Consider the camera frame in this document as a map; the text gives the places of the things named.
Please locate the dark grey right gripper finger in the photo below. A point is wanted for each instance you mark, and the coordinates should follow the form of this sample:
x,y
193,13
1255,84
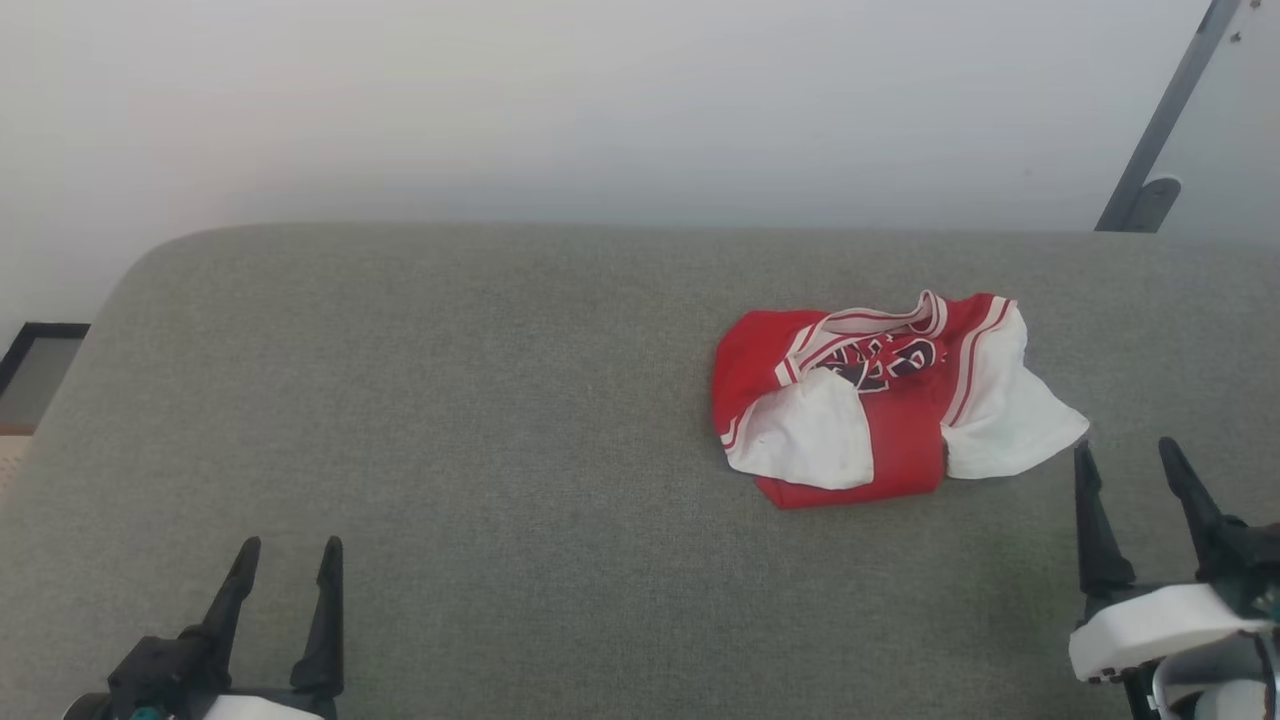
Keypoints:
x,y
1102,550
1225,545

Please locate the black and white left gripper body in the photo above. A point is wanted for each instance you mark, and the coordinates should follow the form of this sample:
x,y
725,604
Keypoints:
x,y
160,675

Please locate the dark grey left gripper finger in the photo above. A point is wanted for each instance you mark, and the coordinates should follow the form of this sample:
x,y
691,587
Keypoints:
x,y
325,630
228,610

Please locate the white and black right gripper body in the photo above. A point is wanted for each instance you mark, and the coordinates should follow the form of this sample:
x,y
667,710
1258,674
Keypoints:
x,y
1150,625

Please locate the red and white jersey garment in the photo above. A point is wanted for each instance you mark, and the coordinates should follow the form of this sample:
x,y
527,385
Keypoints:
x,y
900,450

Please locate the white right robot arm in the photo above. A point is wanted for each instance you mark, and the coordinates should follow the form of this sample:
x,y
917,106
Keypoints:
x,y
1225,690

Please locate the grey fabric sofa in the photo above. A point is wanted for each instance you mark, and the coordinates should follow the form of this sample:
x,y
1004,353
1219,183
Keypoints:
x,y
500,450

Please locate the grey metal stand pole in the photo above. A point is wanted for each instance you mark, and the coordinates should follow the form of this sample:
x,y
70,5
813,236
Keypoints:
x,y
1165,110

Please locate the black rectangular frame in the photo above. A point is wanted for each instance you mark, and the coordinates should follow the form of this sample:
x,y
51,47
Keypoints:
x,y
40,332

